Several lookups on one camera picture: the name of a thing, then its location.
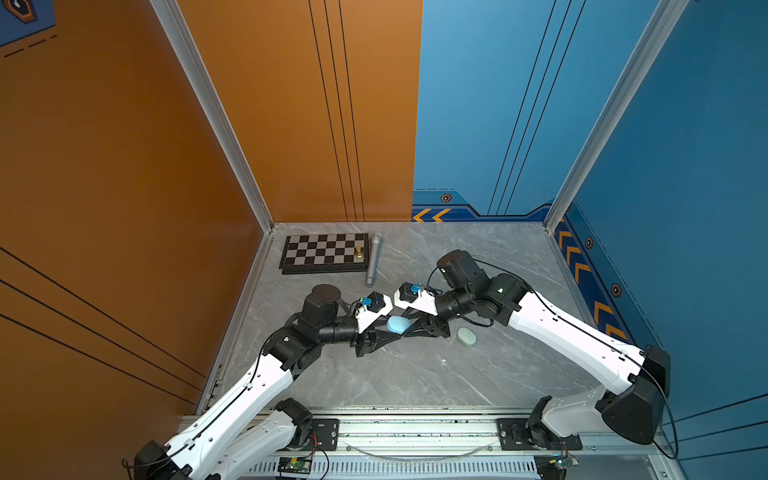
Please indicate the black white chessboard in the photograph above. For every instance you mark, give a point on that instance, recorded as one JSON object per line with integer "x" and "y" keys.
{"x": 324, "y": 253}

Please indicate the silver microphone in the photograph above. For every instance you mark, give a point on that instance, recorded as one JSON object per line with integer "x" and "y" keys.
{"x": 375, "y": 246}

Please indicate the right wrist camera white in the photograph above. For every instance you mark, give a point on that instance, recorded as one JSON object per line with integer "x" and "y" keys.
{"x": 416, "y": 297}

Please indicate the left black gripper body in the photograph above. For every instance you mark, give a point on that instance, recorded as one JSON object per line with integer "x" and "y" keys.
{"x": 364, "y": 341}

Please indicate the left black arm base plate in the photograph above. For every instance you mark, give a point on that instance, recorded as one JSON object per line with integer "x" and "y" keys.
{"x": 322, "y": 433}

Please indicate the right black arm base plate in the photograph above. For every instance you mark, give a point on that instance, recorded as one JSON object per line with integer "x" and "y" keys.
{"x": 514, "y": 434}

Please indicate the right green circuit board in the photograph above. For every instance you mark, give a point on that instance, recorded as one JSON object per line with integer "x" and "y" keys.
{"x": 563, "y": 462}

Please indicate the aluminium front rail frame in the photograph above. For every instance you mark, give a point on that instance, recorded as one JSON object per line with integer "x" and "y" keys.
{"x": 460, "y": 444}

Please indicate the blue earbud charging case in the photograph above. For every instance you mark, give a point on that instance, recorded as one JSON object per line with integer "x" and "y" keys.
{"x": 398, "y": 324}

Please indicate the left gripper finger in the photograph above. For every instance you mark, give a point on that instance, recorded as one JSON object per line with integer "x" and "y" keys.
{"x": 375, "y": 340}
{"x": 379, "y": 324}

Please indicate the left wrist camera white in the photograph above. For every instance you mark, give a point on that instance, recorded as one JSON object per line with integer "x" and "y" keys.
{"x": 370, "y": 308}

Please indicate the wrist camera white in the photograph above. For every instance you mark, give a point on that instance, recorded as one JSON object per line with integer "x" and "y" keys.
{"x": 416, "y": 297}
{"x": 370, "y": 308}

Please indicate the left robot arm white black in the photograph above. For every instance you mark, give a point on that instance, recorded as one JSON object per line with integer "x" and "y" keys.
{"x": 219, "y": 445}

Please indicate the right aluminium corner post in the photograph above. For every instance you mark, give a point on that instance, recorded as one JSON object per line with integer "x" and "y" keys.
{"x": 653, "y": 38}

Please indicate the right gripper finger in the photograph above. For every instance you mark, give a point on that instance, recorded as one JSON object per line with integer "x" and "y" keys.
{"x": 410, "y": 315}
{"x": 415, "y": 331}

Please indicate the left green circuit board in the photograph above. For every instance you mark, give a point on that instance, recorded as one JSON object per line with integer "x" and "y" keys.
{"x": 294, "y": 467}

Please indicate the green circuit board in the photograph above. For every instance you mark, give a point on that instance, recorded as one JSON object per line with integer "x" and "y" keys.
{"x": 563, "y": 462}
{"x": 294, "y": 467}

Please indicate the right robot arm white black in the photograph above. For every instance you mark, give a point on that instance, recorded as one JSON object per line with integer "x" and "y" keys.
{"x": 631, "y": 398}

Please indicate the aluminium corner post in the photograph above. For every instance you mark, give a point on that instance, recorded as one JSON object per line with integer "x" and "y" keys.
{"x": 653, "y": 38}
{"x": 177, "y": 31}

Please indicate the green earbud charging case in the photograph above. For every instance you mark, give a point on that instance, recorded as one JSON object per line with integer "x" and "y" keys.
{"x": 466, "y": 336}

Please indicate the left aluminium corner post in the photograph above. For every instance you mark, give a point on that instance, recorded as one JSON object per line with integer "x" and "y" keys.
{"x": 177, "y": 31}

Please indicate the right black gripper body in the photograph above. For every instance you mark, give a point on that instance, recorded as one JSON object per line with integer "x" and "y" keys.
{"x": 437, "y": 325}

